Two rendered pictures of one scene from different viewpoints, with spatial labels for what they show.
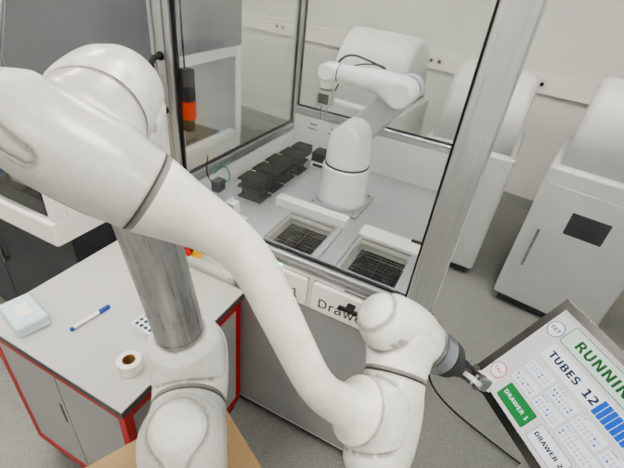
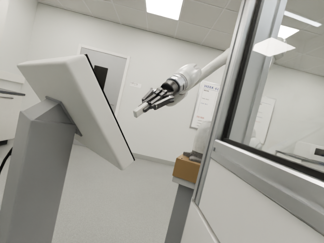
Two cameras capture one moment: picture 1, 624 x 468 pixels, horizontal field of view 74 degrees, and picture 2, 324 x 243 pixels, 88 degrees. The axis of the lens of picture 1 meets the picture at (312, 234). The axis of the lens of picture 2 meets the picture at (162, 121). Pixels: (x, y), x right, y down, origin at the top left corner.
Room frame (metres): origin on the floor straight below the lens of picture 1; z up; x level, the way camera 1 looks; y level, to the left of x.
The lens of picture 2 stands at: (1.19, -0.67, 1.12)
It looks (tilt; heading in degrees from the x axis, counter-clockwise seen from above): 3 degrees down; 149
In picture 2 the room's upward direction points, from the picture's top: 13 degrees clockwise
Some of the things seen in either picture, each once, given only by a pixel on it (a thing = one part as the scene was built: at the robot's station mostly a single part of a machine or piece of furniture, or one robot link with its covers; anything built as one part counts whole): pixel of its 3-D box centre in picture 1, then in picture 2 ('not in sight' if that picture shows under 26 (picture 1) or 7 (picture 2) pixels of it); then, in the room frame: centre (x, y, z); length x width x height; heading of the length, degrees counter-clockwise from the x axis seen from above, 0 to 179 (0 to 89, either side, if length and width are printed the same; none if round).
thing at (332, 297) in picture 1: (351, 310); not in sight; (1.00, -0.16, 0.87); 0.29 x 0.02 x 0.11; 67
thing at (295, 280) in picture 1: (270, 276); not in sight; (1.13, 0.13, 0.87); 0.29 x 0.02 x 0.11; 67
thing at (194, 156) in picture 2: not in sight; (199, 156); (0.39, 0.17, 0.90); 0.22 x 0.18 x 0.06; 52
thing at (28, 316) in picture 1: (24, 314); not in sight; (0.89, 0.89, 0.78); 0.15 x 0.10 x 0.04; 55
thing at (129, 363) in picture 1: (129, 363); not in sight; (0.76, 0.49, 0.78); 0.07 x 0.07 x 0.04
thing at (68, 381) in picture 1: (136, 373); not in sight; (1.01, 0.62, 0.38); 0.62 x 0.58 x 0.76; 67
